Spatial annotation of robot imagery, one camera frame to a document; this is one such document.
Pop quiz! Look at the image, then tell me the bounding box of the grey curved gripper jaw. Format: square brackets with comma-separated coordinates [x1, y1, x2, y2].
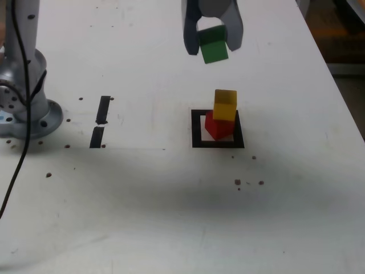
[200, 0, 244, 53]

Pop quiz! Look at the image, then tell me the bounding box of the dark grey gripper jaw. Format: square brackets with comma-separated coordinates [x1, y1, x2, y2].
[181, 0, 204, 57]

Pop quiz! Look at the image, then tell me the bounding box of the green cube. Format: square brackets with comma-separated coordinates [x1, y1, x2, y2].
[197, 24, 230, 65]

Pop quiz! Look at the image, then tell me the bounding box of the yellow cube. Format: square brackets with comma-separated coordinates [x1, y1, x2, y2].
[212, 88, 238, 122]

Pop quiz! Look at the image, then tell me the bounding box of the red cube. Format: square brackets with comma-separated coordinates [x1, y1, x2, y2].
[204, 111, 235, 140]

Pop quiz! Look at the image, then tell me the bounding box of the black tape square outline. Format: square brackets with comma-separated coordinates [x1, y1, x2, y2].
[191, 109, 245, 149]

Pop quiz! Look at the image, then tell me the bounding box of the person's hand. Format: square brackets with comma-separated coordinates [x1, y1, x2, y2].
[0, 21, 6, 62]

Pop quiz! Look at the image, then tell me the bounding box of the brown wooden furniture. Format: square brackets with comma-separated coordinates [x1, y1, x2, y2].
[306, 0, 365, 64]

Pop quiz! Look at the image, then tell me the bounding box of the black tape strip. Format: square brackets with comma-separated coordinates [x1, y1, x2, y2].
[89, 95, 111, 149]

